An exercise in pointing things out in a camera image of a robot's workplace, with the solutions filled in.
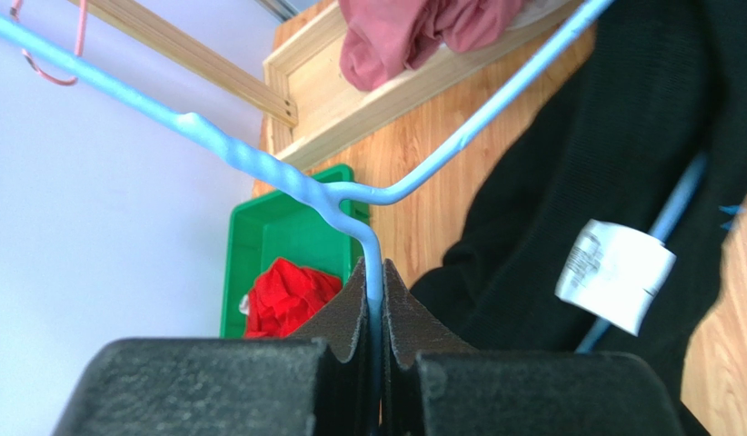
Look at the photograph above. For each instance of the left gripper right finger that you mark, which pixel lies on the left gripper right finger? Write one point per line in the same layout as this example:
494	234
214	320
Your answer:
437	384

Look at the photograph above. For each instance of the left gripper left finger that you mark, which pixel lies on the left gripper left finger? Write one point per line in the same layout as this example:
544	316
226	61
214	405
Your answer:
313	382

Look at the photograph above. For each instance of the blue wire hanger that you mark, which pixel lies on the blue wire hanger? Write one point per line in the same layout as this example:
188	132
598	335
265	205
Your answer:
324	198

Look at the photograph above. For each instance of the black t shirt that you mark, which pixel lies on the black t shirt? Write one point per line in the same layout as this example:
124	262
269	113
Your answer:
666	81

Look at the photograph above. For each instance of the red t shirt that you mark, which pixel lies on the red t shirt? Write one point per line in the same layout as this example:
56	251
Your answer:
285	297

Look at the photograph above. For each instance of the hanging pink t shirt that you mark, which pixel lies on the hanging pink t shirt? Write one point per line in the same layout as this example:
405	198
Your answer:
385	38

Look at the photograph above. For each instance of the green plastic tray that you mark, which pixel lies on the green plastic tray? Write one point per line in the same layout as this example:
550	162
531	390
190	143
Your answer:
277	226

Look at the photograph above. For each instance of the wooden clothes rack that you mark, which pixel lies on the wooden clothes rack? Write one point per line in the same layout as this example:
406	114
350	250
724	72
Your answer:
311	112

